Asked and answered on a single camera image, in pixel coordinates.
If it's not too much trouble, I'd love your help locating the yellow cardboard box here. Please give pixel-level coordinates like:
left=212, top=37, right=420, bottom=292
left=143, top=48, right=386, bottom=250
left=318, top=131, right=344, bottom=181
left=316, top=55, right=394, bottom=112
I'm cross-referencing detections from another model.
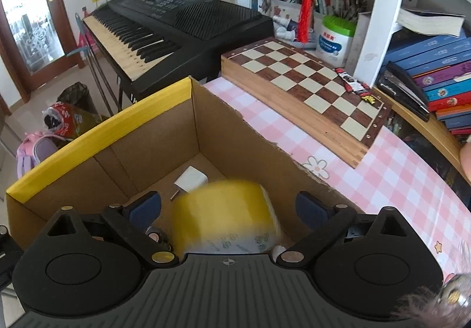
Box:
left=5, top=75, right=369, bottom=279

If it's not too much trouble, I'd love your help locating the red black snack wrapper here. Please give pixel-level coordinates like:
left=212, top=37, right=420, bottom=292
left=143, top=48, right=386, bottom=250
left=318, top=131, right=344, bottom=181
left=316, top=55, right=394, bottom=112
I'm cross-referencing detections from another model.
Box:
left=334, top=67, right=376, bottom=105

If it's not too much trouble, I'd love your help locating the wooden chessboard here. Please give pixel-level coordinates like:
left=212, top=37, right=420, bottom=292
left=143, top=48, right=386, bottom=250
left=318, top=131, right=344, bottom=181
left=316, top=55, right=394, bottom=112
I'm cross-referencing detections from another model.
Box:
left=220, top=37, right=393, bottom=169

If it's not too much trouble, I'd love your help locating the white wooden bookshelf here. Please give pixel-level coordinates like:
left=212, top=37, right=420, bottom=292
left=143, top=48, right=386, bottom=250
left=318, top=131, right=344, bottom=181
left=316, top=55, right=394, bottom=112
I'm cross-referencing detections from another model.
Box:
left=352, top=0, right=471, bottom=182

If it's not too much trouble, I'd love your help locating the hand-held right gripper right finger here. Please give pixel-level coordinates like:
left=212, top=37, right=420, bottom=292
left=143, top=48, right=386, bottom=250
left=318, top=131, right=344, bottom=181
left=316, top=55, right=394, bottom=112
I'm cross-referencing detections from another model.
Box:
left=276, top=190, right=420, bottom=267

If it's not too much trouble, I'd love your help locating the red green plastic bag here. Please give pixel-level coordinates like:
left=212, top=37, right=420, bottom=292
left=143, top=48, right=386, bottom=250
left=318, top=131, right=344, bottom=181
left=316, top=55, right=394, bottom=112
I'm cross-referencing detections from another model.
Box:
left=42, top=101, right=102, bottom=140

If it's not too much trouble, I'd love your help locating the black trash bin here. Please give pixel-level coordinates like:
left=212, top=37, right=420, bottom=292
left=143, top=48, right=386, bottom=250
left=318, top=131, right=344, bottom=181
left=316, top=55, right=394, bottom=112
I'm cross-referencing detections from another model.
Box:
left=57, top=82, right=91, bottom=116

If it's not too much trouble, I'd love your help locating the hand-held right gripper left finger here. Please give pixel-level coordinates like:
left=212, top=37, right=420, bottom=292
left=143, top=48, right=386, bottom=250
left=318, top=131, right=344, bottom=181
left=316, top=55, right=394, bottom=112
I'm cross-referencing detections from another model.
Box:
left=39, top=191, right=179, bottom=267

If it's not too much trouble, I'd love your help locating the brown glass door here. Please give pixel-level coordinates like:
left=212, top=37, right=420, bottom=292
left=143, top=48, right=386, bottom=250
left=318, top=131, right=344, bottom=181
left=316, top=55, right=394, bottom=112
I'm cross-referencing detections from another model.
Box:
left=0, top=0, right=84, bottom=94

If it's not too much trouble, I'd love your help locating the keyboard stand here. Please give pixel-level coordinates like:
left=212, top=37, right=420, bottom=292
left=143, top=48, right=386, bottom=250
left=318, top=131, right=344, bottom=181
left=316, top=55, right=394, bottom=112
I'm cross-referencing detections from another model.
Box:
left=75, top=13, right=123, bottom=112

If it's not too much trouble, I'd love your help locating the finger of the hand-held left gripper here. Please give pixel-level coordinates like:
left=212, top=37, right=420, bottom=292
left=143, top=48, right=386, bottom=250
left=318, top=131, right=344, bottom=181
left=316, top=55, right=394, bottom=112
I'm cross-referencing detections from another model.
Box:
left=0, top=225, right=23, bottom=259

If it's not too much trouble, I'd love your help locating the white charger plug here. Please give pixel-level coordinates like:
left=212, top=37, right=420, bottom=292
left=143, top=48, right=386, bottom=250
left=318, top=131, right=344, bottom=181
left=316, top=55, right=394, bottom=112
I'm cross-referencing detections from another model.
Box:
left=170, top=165, right=209, bottom=201

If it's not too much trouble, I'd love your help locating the black electronic keyboard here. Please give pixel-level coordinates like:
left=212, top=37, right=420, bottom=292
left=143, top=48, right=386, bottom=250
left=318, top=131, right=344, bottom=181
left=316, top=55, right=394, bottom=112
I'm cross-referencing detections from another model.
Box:
left=81, top=0, right=275, bottom=108

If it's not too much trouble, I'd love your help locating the pink checked desktop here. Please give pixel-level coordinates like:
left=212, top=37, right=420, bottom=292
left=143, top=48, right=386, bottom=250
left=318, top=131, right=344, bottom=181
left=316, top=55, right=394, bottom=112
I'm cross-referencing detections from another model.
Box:
left=202, top=77, right=471, bottom=279

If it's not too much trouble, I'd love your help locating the pink purple backpack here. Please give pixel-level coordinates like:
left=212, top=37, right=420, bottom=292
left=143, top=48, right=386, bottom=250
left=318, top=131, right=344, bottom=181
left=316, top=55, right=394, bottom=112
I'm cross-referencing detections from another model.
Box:
left=16, top=131, right=58, bottom=178

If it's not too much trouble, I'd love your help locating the green-lid white can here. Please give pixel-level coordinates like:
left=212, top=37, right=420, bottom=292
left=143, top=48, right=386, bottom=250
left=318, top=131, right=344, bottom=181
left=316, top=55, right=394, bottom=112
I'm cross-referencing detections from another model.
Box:
left=315, top=15, right=358, bottom=68

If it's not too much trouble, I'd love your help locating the row of colourful books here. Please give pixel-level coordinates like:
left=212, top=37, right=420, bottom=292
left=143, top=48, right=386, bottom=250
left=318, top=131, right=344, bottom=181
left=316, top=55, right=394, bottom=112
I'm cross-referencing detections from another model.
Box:
left=383, top=28, right=471, bottom=138

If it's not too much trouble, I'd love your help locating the black folder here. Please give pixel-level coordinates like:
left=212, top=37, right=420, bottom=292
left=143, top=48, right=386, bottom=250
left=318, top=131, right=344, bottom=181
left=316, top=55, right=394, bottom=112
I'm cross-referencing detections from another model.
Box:
left=375, top=61, right=431, bottom=123

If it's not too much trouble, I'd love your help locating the yellow tape roll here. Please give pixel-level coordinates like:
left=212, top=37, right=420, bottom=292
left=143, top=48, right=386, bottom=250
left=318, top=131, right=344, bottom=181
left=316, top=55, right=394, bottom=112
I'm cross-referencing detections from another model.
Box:
left=171, top=178, right=283, bottom=256

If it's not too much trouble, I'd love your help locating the thick paperback book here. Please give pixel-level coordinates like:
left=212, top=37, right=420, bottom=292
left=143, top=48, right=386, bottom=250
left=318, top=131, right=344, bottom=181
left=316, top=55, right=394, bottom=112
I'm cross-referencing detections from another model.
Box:
left=395, top=7, right=466, bottom=38

